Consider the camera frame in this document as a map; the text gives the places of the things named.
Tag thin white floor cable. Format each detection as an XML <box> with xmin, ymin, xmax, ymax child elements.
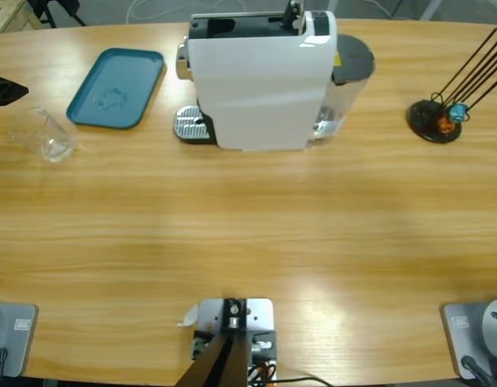
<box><xmin>368</xmin><ymin>0</ymin><xmax>406</xmax><ymax>19</ymax></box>

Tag white mount block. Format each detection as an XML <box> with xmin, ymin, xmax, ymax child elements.
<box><xmin>176</xmin><ymin>297</ymin><xmax>280</xmax><ymax>382</ymax></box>

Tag orange wire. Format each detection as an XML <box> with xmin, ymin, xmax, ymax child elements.
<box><xmin>247</xmin><ymin>360</ymin><xmax>278</xmax><ymax>382</ymax></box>

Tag grey metal frame leg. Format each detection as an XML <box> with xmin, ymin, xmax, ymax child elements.
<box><xmin>419</xmin><ymin>0</ymin><xmax>445</xmax><ymax>20</ymax></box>

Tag clear water tank black lid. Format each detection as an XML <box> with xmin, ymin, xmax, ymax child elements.
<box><xmin>312</xmin><ymin>34</ymin><xmax>376</xmax><ymax>140</ymax></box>

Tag teal plastic tray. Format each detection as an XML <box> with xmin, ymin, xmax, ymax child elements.
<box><xmin>65</xmin><ymin>47</ymin><xmax>168</xmax><ymax>131</ymax></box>

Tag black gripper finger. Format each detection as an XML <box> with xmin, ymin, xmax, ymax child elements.
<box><xmin>0</xmin><ymin>76</ymin><xmax>31</xmax><ymax>108</ymax></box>

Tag dark camera post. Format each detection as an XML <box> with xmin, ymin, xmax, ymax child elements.
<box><xmin>174</xmin><ymin>297</ymin><xmax>249</xmax><ymax>387</ymax></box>

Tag arm grey base plate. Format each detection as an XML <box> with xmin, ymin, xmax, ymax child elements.
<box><xmin>440</xmin><ymin>297</ymin><xmax>497</xmax><ymax>381</ymax></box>
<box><xmin>0</xmin><ymin>302</ymin><xmax>39</xmax><ymax>379</ymax></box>

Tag white capsule coffee machine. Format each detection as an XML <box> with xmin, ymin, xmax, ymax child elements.
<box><xmin>173</xmin><ymin>0</ymin><xmax>338</xmax><ymax>153</ymax></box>

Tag black chair legs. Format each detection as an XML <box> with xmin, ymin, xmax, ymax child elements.
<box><xmin>34</xmin><ymin>0</ymin><xmax>88</xmax><ymax>28</ymax></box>

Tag black capsule holder with rods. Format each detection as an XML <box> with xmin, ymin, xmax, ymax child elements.
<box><xmin>407</xmin><ymin>26</ymin><xmax>497</xmax><ymax>144</ymax></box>

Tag black cable at mount block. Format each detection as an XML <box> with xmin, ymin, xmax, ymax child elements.
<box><xmin>271</xmin><ymin>376</ymin><xmax>333</xmax><ymax>387</ymax></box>

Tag clear glass cup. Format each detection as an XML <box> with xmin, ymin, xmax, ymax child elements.
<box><xmin>8</xmin><ymin>106</ymin><xmax>77</xmax><ymax>163</ymax></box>

